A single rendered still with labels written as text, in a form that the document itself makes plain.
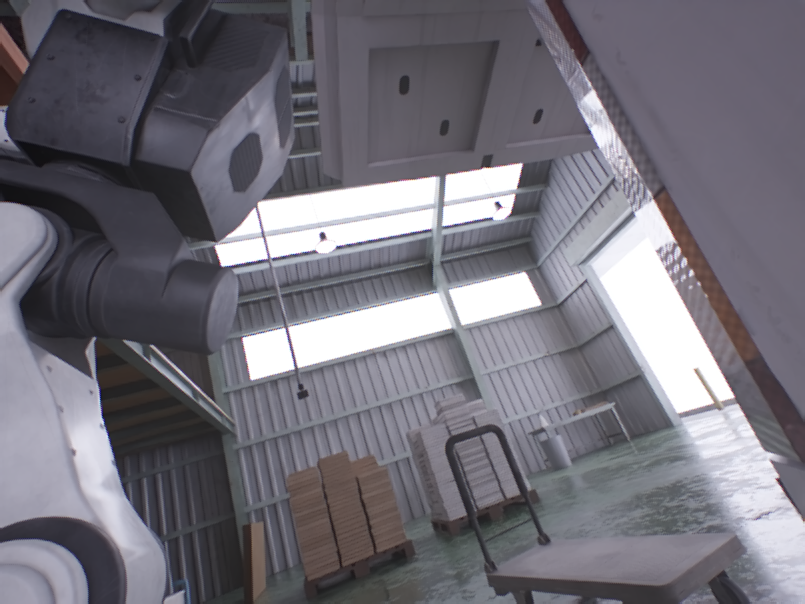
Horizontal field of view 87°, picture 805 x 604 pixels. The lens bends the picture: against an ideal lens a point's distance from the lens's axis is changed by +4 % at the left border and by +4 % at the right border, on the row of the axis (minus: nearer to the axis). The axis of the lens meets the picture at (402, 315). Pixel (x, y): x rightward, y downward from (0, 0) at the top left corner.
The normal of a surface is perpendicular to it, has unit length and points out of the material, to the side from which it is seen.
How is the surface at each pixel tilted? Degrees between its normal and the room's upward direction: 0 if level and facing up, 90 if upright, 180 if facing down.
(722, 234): 90
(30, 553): 90
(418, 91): 167
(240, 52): 89
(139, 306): 122
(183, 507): 90
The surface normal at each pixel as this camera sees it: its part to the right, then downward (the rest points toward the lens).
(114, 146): 0.07, 0.11
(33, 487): 0.18, -0.43
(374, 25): 0.34, 0.76
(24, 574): 0.44, -0.84
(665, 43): -0.94, 0.22
